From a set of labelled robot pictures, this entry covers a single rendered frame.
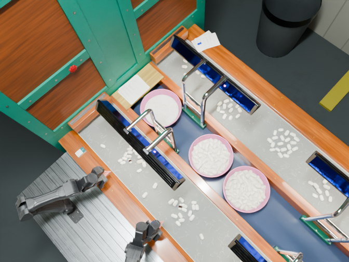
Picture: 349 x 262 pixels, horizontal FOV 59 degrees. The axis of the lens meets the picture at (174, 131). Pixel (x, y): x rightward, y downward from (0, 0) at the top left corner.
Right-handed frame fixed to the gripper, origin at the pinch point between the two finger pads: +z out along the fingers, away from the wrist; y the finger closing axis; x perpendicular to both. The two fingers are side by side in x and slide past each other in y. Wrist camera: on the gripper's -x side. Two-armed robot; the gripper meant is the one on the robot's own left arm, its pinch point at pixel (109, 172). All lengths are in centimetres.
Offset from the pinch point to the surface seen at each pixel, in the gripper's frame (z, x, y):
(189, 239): 13, 4, -57
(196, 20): 90, -68, 42
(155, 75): 53, -35, 31
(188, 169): 31.8, -15.8, -28.9
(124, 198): 2.7, 9.4, -14.9
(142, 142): 1.1, -34.0, -8.3
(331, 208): 65, -41, -101
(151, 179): 18.5, -1.0, -17.4
